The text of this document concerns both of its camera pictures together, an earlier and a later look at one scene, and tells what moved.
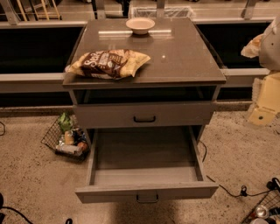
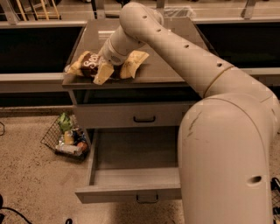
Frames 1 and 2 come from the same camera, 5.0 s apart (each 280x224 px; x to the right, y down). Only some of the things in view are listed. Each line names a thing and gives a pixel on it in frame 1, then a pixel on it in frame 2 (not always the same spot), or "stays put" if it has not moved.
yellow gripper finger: x=253 y=48 to x=131 y=64
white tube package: x=69 y=149 stays put
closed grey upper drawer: x=178 y=114 stays put
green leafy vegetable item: x=65 y=122 stays put
